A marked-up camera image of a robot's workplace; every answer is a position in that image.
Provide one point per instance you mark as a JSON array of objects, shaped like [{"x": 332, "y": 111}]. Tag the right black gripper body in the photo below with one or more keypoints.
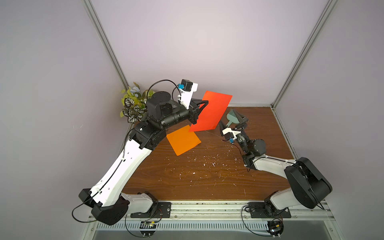
[{"x": 237, "y": 130}]

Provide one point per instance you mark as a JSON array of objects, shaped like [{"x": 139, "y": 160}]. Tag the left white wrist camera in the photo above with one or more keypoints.
[{"x": 186, "y": 88}]

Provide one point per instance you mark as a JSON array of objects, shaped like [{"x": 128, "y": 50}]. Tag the connector board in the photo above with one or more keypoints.
[
  {"x": 147, "y": 229},
  {"x": 275, "y": 227}
]

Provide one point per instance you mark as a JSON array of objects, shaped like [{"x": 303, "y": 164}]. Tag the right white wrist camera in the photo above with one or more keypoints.
[{"x": 230, "y": 135}]

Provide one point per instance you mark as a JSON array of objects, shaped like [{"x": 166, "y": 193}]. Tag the green hand brush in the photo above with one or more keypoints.
[{"x": 233, "y": 117}]

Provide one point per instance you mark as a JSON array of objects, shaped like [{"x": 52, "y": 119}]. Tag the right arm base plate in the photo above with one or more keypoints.
[{"x": 259, "y": 210}]

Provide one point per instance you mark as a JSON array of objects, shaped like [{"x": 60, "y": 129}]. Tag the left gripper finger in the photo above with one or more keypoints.
[
  {"x": 201, "y": 104},
  {"x": 194, "y": 119}
]

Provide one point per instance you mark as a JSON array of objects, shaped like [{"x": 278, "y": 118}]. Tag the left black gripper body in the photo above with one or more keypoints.
[{"x": 189, "y": 113}]

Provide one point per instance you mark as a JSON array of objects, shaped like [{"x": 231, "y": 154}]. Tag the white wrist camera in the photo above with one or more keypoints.
[
  {"x": 230, "y": 135},
  {"x": 186, "y": 88}
]

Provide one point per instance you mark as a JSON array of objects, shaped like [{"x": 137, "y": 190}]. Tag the orange square paper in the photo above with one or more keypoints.
[{"x": 182, "y": 140}]

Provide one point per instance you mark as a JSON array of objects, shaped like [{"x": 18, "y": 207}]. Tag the left connector board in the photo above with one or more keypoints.
[{"x": 147, "y": 229}]

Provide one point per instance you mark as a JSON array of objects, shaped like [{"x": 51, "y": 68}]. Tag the aluminium front rail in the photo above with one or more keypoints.
[{"x": 232, "y": 210}]

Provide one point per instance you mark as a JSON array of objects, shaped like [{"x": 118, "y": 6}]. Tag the red square paper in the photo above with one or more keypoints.
[{"x": 213, "y": 112}]

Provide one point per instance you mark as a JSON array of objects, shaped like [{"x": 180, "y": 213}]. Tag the potted artificial plant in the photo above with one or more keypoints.
[{"x": 134, "y": 102}]

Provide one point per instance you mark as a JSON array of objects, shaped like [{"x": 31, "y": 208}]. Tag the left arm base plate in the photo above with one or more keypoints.
[{"x": 157, "y": 210}]

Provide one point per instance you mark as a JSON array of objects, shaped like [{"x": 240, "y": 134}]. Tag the right connector board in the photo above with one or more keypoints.
[{"x": 275, "y": 227}]

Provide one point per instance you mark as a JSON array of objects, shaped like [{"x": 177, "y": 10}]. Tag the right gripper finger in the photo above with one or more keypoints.
[
  {"x": 240, "y": 118},
  {"x": 222, "y": 126}
]

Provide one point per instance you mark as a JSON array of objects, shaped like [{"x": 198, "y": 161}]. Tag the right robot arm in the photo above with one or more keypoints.
[{"x": 308, "y": 186}]

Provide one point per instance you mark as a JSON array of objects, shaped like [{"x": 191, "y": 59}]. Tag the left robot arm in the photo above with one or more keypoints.
[{"x": 106, "y": 199}]

